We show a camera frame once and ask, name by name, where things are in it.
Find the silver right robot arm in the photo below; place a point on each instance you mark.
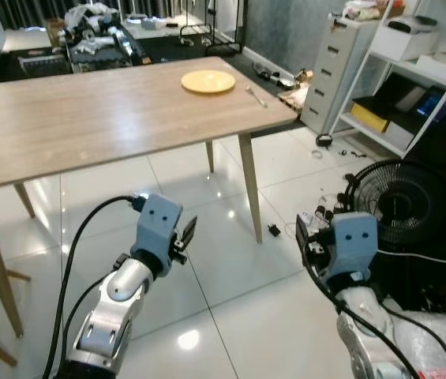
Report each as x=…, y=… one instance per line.
x=361, y=316

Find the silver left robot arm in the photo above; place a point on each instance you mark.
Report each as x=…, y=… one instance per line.
x=120, y=288

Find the small black plug adapter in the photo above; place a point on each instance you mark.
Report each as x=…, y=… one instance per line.
x=274, y=230

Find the small round black object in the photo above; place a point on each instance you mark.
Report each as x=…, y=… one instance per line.
x=324, y=141

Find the black floor fan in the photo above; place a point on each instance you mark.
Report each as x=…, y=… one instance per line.
x=400, y=201

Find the yellow box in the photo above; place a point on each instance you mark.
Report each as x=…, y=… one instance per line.
x=369, y=117

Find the small white box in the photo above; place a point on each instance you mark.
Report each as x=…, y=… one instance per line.
x=399, y=136

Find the brown cardboard clutter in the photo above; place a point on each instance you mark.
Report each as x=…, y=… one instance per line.
x=295, y=93

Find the yellow plate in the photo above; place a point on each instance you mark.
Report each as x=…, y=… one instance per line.
x=208, y=82

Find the light wooden table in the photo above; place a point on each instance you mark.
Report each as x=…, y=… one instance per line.
x=88, y=118

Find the silver fork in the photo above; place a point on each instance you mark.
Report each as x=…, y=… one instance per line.
x=249, y=90

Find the clear plastic bag red print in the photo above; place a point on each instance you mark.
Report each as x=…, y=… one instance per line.
x=436, y=347

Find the white drawer cabinet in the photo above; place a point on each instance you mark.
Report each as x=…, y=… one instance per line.
x=333, y=71

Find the black open box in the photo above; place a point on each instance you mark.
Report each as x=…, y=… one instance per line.
x=396, y=95

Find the black tablet with blue screen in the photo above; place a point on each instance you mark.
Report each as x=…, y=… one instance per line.
x=444, y=106

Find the white shelf rack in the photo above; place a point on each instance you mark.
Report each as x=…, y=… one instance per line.
x=400, y=61

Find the black metal rack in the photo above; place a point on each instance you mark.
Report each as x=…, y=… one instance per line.
x=242, y=28

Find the white printer with black lid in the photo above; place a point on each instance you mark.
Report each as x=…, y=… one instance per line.
x=400, y=43

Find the pile of robot parts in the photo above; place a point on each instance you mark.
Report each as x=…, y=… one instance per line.
x=100, y=35

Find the flat white box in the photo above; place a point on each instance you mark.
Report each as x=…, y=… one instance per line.
x=442, y=67

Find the pile of items on cabinet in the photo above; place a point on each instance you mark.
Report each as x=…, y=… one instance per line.
x=369, y=11

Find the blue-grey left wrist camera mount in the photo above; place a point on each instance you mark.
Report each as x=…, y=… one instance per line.
x=158, y=225

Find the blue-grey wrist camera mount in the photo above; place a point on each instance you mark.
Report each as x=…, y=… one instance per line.
x=353, y=241
x=158, y=225

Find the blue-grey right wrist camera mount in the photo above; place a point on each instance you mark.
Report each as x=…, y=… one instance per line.
x=353, y=241

